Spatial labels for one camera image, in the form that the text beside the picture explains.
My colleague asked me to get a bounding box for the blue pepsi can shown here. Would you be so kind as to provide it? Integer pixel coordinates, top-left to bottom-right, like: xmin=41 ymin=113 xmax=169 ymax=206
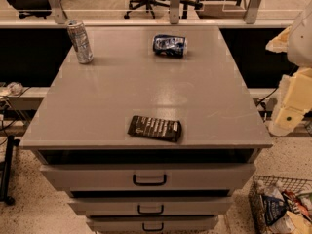
xmin=152 ymin=34 xmax=187 ymax=58

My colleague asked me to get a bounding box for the wire basket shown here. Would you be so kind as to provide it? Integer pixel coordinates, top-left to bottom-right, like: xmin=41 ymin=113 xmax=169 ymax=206
xmin=249 ymin=175 xmax=312 ymax=234

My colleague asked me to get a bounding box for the bottom grey drawer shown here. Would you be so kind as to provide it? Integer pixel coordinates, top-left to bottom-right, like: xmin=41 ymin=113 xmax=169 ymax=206
xmin=86 ymin=215 xmax=218 ymax=232

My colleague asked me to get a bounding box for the clutter on left shelf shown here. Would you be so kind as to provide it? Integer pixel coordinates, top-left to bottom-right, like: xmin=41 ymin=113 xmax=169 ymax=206
xmin=0 ymin=82 xmax=23 ymax=97

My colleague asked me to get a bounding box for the black office chair centre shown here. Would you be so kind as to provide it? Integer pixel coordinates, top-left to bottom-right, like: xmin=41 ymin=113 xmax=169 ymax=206
xmin=124 ymin=0 xmax=170 ymax=19

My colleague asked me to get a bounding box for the black cable right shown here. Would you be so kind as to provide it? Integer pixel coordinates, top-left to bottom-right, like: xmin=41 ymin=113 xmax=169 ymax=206
xmin=254 ymin=87 xmax=279 ymax=122

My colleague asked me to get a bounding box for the silver tall drink can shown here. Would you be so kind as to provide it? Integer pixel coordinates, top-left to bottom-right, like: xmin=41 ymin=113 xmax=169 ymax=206
xmin=66 ymin=20 xmax=94 ymax=64

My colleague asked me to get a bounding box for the grey drawer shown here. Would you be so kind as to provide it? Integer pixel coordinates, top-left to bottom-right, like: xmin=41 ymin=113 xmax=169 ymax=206
xmin=86 ymin=215 xmax=218 ymax=232
xmin=68 ymin=197 xmax=232 ymax=216
xmin=40 ymin=163 xmax=255 ymax=191

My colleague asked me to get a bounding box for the blue snack bag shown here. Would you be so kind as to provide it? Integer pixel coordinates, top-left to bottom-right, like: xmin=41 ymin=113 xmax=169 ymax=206
xmin=262 ymin=196 xmax=287 ymax=226

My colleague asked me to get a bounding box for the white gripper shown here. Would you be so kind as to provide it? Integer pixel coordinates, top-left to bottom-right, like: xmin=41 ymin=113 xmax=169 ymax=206
xmin=268 ymin=67 xmax=312 ymax=137

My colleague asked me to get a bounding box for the top grey drawer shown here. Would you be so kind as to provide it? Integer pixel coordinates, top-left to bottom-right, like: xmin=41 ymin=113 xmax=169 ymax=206
xmin=40 ymin=163 xmax=255 ymax=191

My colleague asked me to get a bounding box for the middle grey drawer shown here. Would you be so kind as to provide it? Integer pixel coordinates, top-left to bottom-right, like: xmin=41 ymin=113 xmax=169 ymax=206
xmin=68 ymin=197 xmax=232 ymax=216

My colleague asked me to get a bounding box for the grey drawer cabinet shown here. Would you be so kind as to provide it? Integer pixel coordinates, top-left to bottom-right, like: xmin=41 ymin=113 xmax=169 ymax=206
xmin=19 ymin=25 xmax=273 ymax=234

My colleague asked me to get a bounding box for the black stand left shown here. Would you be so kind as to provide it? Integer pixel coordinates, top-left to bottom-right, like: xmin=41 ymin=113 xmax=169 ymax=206
xmin=0 ymin=136 xmax=20 ymax=206

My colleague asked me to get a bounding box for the red snack bag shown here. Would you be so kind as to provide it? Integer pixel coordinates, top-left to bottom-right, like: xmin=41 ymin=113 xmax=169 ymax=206
xmin=282 ymin=190 xmax=312 ymax=220

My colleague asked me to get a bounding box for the black snack bar wrapper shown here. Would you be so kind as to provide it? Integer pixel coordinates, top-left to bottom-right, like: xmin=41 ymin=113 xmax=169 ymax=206
xmin=128 ymin=115 xmax=182 ymax=142

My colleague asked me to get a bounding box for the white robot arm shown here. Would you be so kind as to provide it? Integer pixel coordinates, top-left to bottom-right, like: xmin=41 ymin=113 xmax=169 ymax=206
xmin=265 ymin=2 xmax=312 ymax=137

